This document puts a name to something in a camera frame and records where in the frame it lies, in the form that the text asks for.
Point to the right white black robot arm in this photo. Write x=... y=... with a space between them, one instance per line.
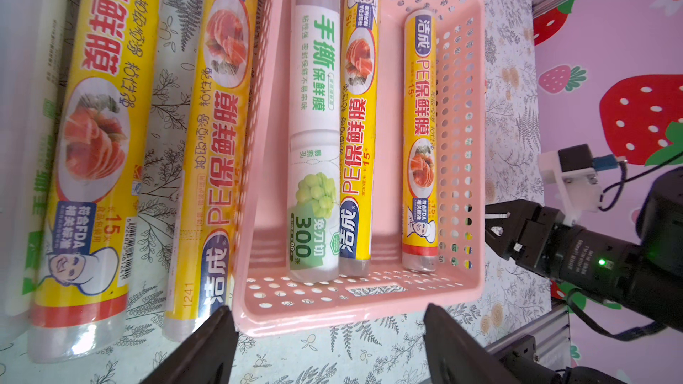
x=659 y=227

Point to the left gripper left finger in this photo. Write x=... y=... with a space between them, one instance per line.
x=207 y=356

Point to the yellow wrap roll blue label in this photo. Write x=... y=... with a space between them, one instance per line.
x=419 y=206

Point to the aluminium front rail frame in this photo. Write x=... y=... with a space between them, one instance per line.
x=538 y=352

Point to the large yellow wrap roll left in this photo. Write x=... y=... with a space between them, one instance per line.
x=83 y=281

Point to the yellow wrap roll red label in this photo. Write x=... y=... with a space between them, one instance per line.
x=361 y=23

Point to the clear white wrap roll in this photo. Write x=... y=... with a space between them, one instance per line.
x=314 y=141

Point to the pink plastic perforated basket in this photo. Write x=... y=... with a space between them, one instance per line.
x=266 y=300

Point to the slim yellow wrap roll left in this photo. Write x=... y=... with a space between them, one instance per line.
x=206 y=223

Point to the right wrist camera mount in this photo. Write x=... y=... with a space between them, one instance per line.
x=574 y=171

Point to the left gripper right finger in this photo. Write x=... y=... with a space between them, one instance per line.
x=454 y=356

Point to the white green wrap roll left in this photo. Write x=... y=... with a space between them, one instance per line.
x=32 y=37

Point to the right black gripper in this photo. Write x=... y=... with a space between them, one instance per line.
x=603 y=267

